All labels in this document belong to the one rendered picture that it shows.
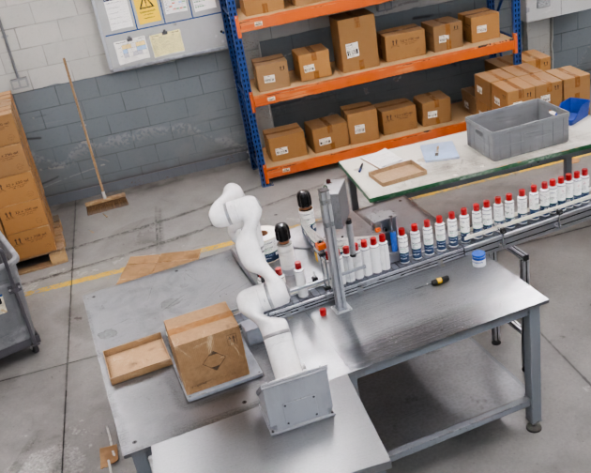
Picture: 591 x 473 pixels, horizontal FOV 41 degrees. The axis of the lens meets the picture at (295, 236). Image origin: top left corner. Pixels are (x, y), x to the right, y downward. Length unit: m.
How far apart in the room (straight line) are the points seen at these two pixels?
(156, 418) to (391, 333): 1.16
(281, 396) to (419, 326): 0.90
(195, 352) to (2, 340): 2.50
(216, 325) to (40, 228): 3.68
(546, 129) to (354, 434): 3.08
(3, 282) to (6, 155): 1.51
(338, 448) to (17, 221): 4.39
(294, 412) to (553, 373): 2.02
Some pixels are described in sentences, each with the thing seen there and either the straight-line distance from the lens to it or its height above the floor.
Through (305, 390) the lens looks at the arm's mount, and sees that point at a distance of 3.24.
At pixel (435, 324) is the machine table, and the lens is 3.81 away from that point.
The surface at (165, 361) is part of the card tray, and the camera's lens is 3.85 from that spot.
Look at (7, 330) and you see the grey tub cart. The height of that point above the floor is 0.30.
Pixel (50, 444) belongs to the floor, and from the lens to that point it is 5.07.
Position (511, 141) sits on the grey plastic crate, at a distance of 5.56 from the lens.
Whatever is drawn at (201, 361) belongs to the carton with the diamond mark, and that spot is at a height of 1.00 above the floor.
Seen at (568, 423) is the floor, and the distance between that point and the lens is 4.53.
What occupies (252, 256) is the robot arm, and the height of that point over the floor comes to 1.44.
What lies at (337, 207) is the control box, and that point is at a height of 1.40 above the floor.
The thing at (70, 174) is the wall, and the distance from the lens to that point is 8.35.
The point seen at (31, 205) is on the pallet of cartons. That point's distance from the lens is 6.91.
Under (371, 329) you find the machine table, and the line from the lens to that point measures 3.82.
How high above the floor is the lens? 2.99
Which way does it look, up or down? 27 degrees down
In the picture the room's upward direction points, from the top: 10 degrees counter-clockwise
